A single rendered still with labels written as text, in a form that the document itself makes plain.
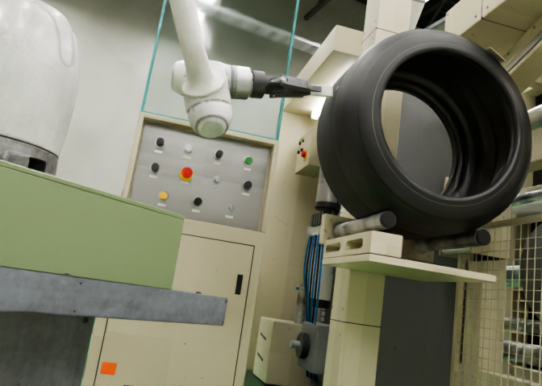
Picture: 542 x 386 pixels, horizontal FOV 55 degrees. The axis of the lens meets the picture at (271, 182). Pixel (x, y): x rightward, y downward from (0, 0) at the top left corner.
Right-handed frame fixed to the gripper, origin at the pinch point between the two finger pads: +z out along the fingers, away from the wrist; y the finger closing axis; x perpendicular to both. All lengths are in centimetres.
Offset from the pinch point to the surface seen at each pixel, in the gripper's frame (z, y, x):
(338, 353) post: 15, 28, 75
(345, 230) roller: 12.9, 14.8, 37.9
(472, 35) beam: 60, 13, -31
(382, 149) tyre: 12.4, -12.8, 19.4
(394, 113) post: 36.9, 26.8, -5.3
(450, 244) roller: 41, 3, 42
